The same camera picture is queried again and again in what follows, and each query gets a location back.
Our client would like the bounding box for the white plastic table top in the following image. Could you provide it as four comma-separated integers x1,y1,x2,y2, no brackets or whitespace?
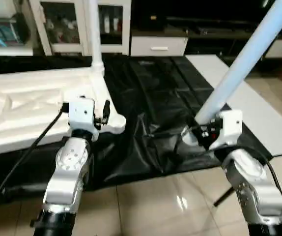
0,66,127,159

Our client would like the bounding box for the white plastic table leg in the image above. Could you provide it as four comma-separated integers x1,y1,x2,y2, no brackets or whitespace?
84,0,105,77
181,0,282,146

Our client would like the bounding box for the black work surface mat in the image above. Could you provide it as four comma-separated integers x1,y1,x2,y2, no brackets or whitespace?
0,53,274,197

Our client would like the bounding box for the white flat sheet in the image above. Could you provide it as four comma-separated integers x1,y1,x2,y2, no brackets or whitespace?
186,54,282,158

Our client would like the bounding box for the black metal table leg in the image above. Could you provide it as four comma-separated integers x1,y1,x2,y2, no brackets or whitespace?
214,187,238,207

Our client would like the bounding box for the white drawer unit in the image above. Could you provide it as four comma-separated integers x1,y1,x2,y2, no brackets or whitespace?
130,35,189,57

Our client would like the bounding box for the white glass door cabinet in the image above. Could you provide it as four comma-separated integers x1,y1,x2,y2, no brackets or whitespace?
28,0,132,57

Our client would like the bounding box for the colourful background box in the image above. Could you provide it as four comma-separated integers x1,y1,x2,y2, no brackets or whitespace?
0,15,24,50

